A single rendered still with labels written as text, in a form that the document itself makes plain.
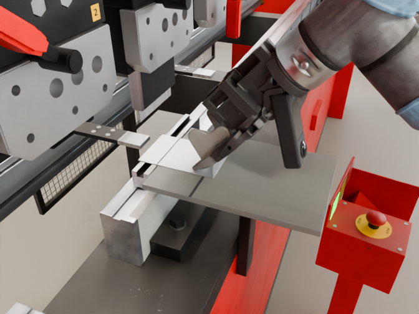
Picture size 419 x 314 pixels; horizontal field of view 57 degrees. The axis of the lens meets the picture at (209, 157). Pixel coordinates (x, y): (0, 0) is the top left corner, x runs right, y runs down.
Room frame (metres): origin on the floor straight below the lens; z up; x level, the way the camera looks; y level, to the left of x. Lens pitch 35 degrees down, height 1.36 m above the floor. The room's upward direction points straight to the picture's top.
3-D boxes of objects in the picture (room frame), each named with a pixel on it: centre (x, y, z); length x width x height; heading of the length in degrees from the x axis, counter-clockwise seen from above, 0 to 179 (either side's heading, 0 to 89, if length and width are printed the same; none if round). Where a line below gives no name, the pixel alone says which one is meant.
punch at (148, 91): (0.54, 0.08, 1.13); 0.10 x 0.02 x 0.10; 158
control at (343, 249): (0.63, -0.36, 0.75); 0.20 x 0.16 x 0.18; 150
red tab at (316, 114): (1.43, -0.45, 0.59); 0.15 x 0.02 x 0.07; 158
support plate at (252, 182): (0.49, -0.05, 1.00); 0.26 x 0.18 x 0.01; 68
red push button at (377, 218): (0.59, -0.34, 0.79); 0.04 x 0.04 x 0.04
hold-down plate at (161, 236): (0.56, 0.01, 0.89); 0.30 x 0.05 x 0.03; 158
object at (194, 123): (0.57, 0.07, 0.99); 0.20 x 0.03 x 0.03; 158
